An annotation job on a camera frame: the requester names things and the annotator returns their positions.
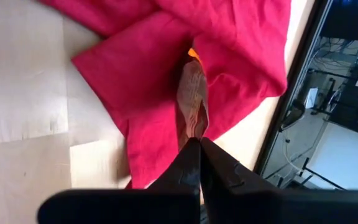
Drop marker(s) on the black table edge frame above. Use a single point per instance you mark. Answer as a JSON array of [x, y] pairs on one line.
[[294, 77]]

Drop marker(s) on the white floor panel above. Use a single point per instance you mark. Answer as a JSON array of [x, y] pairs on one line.
[[346, 155]]

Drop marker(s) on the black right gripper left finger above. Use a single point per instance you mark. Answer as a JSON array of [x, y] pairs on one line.
[[154, 205]]

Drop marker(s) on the red cloth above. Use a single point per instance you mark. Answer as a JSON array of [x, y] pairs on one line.
[[141, 71]]

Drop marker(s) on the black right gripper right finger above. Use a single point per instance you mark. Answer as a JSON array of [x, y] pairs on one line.
[[253, 205]]

